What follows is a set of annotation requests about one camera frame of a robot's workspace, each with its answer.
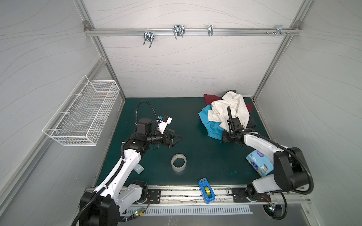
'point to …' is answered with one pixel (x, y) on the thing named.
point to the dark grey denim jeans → (251, 123)
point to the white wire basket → (77, 121)
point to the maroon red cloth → (209, 99)
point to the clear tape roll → (176, 156)
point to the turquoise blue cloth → (214, 129)
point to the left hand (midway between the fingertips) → (179, 133)
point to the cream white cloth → (219, 113)
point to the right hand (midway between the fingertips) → (226, 133)
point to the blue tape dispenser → (206, 191)
